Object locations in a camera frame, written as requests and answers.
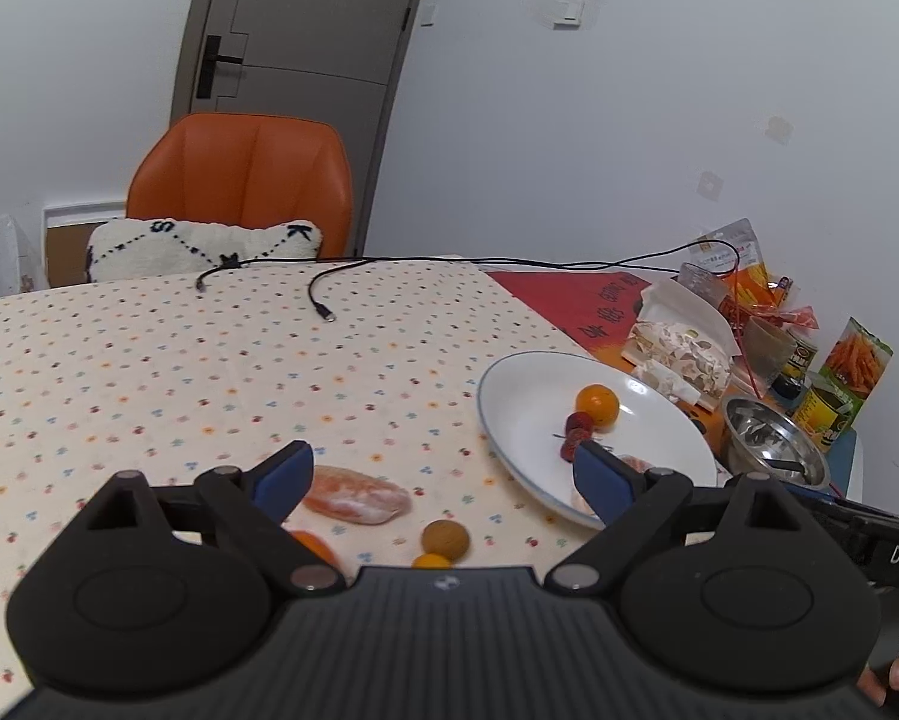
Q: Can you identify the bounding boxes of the small orange kumquat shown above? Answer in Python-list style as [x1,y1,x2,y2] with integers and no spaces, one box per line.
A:
[575,383,621,431]

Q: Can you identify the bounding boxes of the yellow label can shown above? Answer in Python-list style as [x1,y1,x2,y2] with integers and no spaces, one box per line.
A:
[793,379,853,454]

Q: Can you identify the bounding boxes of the black usb cable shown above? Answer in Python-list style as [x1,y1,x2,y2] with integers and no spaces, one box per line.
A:
[308,239,743,324]
[194,253,376,293]

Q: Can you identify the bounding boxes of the black usb cable left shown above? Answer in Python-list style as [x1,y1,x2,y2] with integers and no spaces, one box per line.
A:
[194,253,376,293]

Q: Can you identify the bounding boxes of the yellow kumquat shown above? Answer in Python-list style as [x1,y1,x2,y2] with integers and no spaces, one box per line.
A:
[412,553,453,571]

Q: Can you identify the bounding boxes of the nougat candy bag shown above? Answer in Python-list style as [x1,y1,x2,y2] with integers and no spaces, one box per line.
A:
[622,281,741,413]

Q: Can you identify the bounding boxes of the orange leather chair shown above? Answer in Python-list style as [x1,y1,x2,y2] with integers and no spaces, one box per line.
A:
[125,112,353,257]

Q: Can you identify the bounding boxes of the black door handle lock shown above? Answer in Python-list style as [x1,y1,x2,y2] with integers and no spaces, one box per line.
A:
[194,34,243,99]

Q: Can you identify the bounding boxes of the carrot picture snack packet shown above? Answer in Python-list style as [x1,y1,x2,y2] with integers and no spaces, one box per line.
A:
[820,317,894,427]

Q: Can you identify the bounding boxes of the dark jar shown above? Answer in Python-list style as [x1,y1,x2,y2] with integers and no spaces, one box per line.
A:
[770,328,819,408]

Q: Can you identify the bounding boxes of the orange snack bag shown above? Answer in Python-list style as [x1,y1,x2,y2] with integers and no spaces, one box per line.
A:
[690,218,819,330]

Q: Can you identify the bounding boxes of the black usb cable right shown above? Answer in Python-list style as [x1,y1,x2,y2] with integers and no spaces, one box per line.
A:
[308,239,743,324]

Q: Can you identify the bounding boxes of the clear glass cup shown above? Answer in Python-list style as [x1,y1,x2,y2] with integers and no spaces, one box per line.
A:
[742,317,796,385]

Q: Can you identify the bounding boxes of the small pomelo segment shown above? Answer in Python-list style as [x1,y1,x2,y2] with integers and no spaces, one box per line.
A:
[303,466,412,525]

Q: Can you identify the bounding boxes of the white plate blue rim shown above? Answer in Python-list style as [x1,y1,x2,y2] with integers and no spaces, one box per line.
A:
[477,351,717,530]

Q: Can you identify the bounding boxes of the steel bowl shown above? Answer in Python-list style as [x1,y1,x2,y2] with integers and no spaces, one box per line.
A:
[720,397,831,491]

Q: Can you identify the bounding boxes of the brown longan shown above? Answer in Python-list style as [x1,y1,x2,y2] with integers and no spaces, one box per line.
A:
[420,520,471,562]

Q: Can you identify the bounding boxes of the floral patterned tablecloth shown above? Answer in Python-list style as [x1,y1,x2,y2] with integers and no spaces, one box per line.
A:
[0,263,588,715]

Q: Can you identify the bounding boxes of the large orange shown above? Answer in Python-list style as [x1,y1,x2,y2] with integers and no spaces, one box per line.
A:
[289,530,339,567]

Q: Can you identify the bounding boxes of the red paper mat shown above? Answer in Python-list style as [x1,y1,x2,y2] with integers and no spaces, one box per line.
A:
[489,271,650,369]

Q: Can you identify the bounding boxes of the grey door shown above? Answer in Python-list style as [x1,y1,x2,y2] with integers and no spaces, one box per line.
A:
[171,0,420,254]

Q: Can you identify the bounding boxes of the white cushion black letters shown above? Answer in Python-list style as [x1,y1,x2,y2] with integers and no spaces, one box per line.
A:
[85,218,322,283]

